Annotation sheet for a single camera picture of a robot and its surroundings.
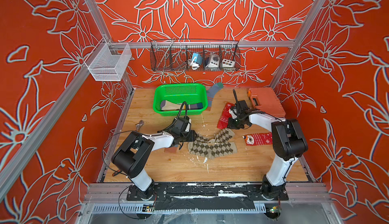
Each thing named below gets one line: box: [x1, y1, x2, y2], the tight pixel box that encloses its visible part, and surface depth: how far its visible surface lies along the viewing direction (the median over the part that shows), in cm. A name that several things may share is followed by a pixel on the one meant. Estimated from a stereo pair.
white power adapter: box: [205, 53, 220, 69], surface depth 93 cm
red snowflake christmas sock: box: [216, 102, 236, 130], surface depth 102 cm
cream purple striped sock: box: [160, 100, 204, 111], surface depth 109 cm
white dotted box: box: [221, 58, 236, 68], surface depth 96 cm
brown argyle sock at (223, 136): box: [193, 127, 236, 144], surface depth 93 cm
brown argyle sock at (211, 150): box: [187, 141, 238, 160], surface depth 89 cm
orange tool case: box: [247, 87, 286, 118], surface depth 106 cm
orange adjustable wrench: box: [135, 120, 145, 132], surface depth 100 cm
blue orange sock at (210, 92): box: [206, 82, 224, 111], surface depth 122 cm
